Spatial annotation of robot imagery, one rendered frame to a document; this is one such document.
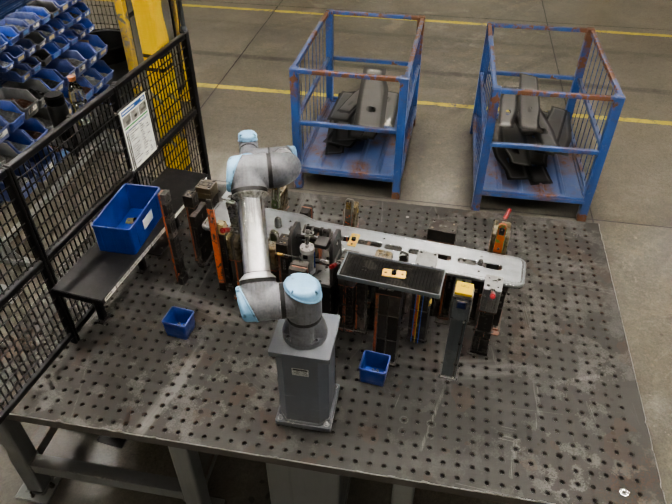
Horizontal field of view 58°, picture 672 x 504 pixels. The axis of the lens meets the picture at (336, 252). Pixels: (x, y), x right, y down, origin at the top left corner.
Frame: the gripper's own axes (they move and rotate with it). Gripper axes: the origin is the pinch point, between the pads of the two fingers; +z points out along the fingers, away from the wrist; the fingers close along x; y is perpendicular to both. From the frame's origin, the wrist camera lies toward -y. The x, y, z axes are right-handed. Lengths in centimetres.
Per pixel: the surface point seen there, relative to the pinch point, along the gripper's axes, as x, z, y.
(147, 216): -23.1, -2.7, -35.4
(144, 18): 43, -59, -63
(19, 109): 70, 16, -178
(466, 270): -6, 8, 95
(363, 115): 202, 57, 0
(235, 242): -19.9, 4.7, 1.7
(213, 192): 12.0, 5.9, -23.4
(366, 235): 4, 8, 51
